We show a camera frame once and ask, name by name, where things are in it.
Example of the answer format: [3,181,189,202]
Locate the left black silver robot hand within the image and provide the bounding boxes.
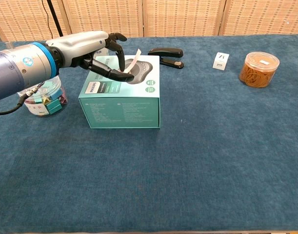
[45,30,135,84]

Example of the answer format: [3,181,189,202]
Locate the teal speaker paper box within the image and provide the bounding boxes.
[78,55,161,130]

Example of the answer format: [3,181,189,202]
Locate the small white box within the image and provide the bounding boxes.
[212,52,230,72]

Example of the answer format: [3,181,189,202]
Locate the black tripod stand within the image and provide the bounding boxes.
[46,0,64,38]

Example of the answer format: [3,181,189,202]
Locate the clear jar of binder clips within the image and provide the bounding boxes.
[17,75,69,118]

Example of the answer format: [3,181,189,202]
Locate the black stapler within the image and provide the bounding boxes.
[147,47,185,70]

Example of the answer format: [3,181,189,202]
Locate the bamboo folding screen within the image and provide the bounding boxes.
[0,0,298,42]

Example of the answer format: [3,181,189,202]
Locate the blue table mat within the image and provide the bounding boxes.
[0,34,298,234]

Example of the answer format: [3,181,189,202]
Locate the thin black hanging cable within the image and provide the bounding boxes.
[40,0,54,40]

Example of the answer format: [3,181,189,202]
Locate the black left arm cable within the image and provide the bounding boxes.
[0,82,46,116]

